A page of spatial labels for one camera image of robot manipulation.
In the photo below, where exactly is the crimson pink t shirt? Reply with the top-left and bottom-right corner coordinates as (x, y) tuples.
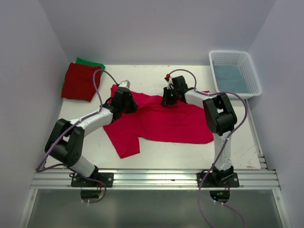
(104, 92), (214, 159)

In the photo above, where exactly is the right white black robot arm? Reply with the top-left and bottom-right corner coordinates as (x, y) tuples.
(161, 74), (239, 188)

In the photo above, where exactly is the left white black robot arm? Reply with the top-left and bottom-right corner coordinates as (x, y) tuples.
(45, 85), (138, 187)

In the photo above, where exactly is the folded dark red t shirt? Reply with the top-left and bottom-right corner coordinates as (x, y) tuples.
(61, 63), (101, 102)

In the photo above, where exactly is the folded green t shirt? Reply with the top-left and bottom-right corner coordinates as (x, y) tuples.
(75, 57), (105, 70)

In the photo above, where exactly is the blue t shirt in basket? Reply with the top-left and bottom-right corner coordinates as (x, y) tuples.
(213, 65), (249, 94)

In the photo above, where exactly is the white plastic mesh basket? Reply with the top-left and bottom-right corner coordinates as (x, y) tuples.
(209, 50), (262, 99)

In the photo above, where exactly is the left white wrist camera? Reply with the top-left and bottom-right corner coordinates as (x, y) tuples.
(118, 80), (130, 89)

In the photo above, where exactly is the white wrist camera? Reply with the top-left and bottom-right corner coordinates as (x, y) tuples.
(118, 80), (130, 89)
(164, 74), (174, 90)

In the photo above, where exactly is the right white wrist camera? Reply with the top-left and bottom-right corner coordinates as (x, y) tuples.
(164, 74), (174, 90)

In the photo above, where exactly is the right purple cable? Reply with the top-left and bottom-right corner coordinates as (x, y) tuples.
(167, 69), (248, 228)

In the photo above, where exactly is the purple cable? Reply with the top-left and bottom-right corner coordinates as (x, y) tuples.
(167, 69), (248, 228)
(35, 69), (124, 204)

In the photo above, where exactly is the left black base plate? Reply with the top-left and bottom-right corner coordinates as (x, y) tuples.
(69, 172), (114, 188)

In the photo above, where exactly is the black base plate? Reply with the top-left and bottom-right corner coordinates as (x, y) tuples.
(69, 172), (114, 188)
(202, 172), (240, 188)

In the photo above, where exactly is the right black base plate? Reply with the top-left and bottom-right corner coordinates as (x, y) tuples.
(202, 172), (240, 188)

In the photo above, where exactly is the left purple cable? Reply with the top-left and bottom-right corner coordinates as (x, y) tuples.
(35, 69), (124, 204)

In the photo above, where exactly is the aluminium mounting rail frame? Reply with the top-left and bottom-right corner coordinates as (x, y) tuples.
(19, 99), (292, 228)

